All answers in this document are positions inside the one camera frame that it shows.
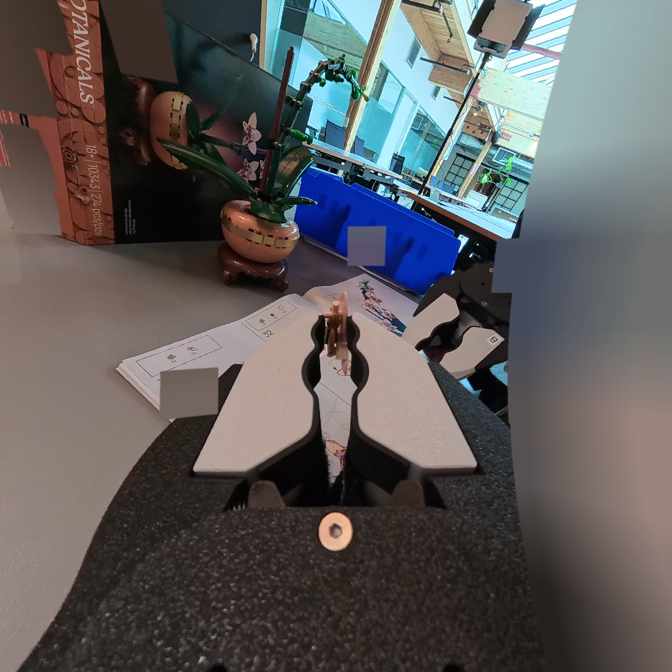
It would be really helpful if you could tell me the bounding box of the brick set cardboard box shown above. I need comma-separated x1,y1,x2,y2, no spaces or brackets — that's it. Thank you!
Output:
0,0,316,246

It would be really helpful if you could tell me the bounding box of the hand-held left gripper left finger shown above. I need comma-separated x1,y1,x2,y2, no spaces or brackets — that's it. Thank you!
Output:
192,315,323,476

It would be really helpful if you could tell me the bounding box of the brick set instruction booklet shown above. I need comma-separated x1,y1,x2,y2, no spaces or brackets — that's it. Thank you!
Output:
117,273,421,422

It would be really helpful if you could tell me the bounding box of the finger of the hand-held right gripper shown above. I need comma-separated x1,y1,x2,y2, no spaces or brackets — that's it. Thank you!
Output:
441,325,509,381
407,293,464,351

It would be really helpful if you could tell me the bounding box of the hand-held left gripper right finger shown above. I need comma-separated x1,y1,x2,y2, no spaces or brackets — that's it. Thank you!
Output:
349,313,479,471

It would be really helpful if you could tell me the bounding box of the blue plastic bin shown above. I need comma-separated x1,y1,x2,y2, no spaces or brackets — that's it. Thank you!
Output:
293,167,459,296

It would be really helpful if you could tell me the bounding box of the green potted plant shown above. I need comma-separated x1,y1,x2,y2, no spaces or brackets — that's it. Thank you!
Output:
479,156,514,186

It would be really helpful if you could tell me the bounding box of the wooden table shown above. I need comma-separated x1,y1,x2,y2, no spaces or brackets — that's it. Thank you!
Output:
407,188,519,243

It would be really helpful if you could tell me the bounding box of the brick orchid plant in pot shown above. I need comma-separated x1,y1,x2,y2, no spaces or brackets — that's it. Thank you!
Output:
218,46,371,293

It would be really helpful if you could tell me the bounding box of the studio light panel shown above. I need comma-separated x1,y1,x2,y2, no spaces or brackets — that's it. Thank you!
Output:
466,0,548,57

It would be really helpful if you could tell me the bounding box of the grey desk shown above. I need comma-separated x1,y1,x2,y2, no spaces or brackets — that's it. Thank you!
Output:
0,231,463,672

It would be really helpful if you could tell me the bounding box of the pink brick orchid flower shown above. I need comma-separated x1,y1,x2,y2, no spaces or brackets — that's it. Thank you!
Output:
322,292,351,375

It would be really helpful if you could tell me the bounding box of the black light stand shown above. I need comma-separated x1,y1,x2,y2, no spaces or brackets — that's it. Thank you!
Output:
419,50,491,197

